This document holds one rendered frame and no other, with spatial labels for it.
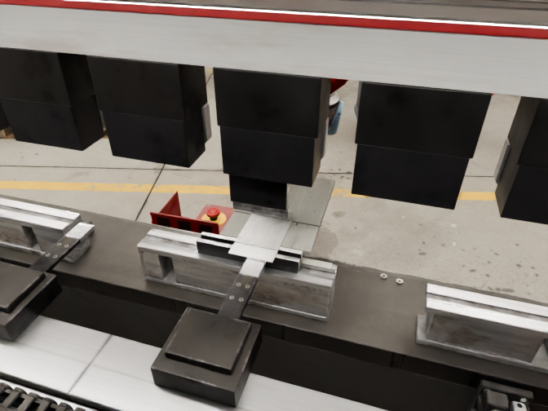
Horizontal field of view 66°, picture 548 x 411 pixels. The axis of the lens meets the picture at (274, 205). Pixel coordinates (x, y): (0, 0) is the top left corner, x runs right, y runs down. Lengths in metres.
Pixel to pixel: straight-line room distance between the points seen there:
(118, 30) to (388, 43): 0.36
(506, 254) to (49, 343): 2.28
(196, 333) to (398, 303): 0.43
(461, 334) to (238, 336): 0.40
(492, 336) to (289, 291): 0.35
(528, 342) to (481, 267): 1.64
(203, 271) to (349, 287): 0.30
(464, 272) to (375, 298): 1.52
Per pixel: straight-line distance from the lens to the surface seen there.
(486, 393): 0.83
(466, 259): 2.47
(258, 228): 0.83
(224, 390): 0.58
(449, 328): 0.81
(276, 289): 0.80
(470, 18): 0.33
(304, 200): 0.91
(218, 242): 0.81
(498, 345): 0.84
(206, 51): 0.60
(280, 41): 0.56
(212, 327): 0.62
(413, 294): 0.92
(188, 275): 0.87
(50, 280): 0.78
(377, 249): 2.38
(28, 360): 0.73
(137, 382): 0.65
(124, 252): 1.03
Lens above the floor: 1.51
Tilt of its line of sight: 35 degrees down
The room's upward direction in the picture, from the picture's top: straight up
